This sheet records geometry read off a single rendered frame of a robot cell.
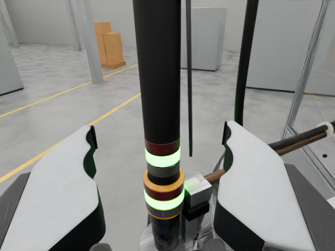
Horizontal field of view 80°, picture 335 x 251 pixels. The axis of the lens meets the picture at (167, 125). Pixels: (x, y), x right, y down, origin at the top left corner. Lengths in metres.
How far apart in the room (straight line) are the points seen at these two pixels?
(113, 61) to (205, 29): 3.57
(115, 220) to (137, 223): 0.23
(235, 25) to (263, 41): 6.82
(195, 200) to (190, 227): 0.05
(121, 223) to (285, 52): 4.91
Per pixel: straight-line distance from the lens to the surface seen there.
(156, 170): 0.19
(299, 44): 5.63
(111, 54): 8.36
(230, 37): 12.36
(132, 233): 2.10
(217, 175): 0.26
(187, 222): 0.27
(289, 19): 5.56
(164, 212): 0.23
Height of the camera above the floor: 1.72
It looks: 28 degrees down
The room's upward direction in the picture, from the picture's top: 1 degrees counter-clockwise
